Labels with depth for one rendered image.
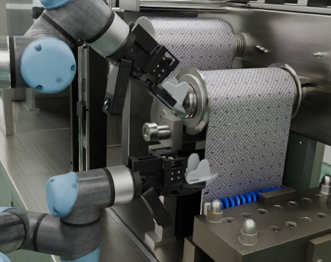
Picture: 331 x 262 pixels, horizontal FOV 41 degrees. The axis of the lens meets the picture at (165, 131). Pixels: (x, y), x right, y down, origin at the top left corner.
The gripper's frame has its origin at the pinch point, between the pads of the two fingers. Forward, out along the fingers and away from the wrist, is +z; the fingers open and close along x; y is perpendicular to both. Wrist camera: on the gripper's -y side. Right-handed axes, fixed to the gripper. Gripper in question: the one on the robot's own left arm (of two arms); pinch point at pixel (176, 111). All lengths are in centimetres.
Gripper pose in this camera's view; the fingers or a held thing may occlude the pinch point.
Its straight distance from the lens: 93.3
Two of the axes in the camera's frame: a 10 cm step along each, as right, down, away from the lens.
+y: 6.0, -8.0, 0.8
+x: -4.9, -2.9, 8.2
